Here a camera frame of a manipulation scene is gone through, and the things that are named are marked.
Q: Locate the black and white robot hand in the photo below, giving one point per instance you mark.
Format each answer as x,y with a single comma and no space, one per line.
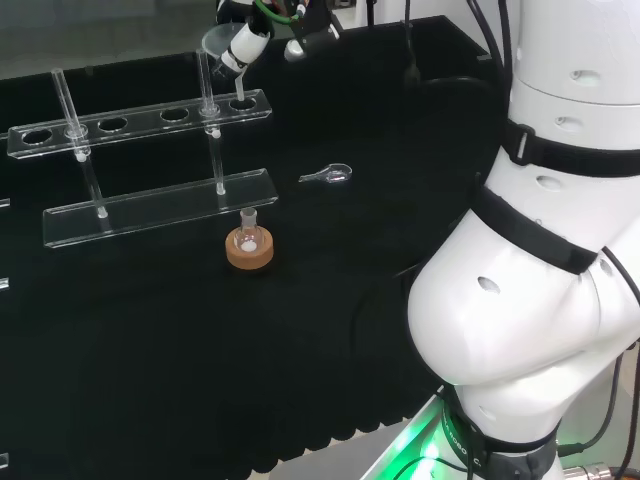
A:
250,42

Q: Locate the clear plastic funnel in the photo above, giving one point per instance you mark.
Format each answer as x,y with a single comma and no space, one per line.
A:
217,40

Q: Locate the clear glass weighing funnel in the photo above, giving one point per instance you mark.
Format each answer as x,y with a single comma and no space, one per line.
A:
337,172

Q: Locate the clear acrylic funnel stand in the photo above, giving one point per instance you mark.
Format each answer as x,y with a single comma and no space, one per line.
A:
150,212

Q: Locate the small round-bottom glass flask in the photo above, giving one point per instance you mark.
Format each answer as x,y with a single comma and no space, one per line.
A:
247,232

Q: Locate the clear plastic cloth clip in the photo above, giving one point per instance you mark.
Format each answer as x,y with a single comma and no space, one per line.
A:
4,202
3,283
3,460

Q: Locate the black bench cloth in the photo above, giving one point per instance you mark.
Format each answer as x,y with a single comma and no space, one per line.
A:
200,350

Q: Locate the pale board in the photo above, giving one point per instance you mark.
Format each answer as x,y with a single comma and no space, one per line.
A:
395,450

